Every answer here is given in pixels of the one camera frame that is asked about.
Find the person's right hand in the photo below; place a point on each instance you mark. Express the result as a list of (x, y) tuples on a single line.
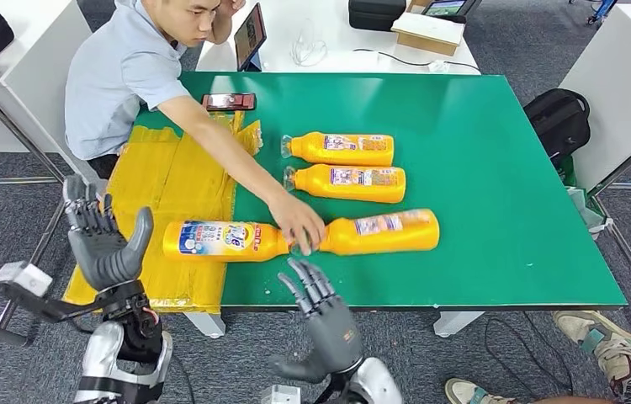
[(299, 223)]

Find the white desk metal legs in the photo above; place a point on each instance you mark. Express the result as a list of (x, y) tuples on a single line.
[(622, 83), (31, 83)]

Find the cardboard box white lid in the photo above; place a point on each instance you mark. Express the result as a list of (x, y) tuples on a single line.
[(427, 30)]

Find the blue metal stand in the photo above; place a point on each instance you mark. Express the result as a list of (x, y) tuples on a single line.
[(600, 8)]

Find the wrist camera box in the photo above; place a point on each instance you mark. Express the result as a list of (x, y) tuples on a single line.
[(282, 396), (25, 277)]

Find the black tablet on stand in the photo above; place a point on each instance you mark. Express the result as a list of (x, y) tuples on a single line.
[(250, 36)]

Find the black device with screen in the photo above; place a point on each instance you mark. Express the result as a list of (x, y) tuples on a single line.
[(446, 8)]

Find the pale plastic bin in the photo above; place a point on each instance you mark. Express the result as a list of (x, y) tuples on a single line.
[(580, 203)]

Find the black backpack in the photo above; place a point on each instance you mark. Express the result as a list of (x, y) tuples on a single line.
[(558, 122)]

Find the white power adapter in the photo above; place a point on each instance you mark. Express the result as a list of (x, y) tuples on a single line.
[(438, 66)]

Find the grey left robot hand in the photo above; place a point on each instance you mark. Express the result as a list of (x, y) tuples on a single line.
[(103, 256)]

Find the white table leg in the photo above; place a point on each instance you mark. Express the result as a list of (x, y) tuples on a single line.
[(207, 323), (455, 322)]

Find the white sneaker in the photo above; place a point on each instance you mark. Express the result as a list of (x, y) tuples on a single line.
[(469, 393), (616, 357)]

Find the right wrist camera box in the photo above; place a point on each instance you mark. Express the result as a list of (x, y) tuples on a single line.
[(282, 396)]

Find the yellow taped cardboard mat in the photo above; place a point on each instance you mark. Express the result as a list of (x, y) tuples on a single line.
[(170, 178)]

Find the orange detergent bottle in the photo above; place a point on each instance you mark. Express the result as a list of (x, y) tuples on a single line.
[(221, 241), (349, 184), (382, 234), (343, 149)]

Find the dark red smartphone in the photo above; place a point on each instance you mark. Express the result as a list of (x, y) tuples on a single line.
[(229, 102)]

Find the white table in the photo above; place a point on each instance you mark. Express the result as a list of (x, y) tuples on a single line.
[(338, 33)]

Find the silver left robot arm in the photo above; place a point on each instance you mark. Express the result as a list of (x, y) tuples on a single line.
[(103, 357)]

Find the green bag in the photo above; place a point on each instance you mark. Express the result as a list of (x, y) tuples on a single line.
[(569, 173)]

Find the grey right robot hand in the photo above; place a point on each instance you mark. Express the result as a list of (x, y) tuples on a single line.
[(332, 334)]

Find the black case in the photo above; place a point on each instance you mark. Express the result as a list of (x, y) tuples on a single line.
[(377, 14)]

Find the person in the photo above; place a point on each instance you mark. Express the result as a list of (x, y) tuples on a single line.
[(115, 72)]

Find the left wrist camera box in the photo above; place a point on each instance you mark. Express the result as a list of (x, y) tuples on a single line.
[(25, 277)]

